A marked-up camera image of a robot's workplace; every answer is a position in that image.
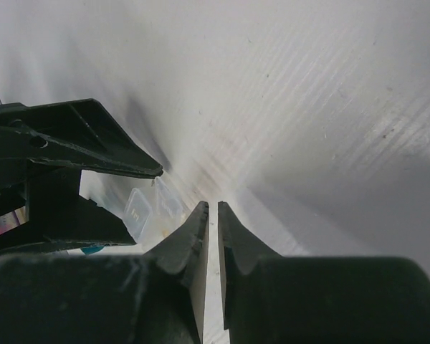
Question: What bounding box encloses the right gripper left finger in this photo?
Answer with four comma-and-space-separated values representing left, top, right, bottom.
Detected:
0, 201, 209, 343

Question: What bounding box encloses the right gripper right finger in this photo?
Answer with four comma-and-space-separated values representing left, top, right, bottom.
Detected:
218, 201, 430, 343

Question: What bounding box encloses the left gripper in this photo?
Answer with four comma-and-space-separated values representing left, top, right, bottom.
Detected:
0, 99, 163, 255

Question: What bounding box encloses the clear pill organizer box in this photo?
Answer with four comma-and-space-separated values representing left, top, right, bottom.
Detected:
122, 177, 186, 252

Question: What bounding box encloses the teal pill organizer box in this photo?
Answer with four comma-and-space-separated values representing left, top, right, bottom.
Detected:
80, 246, 105, 255

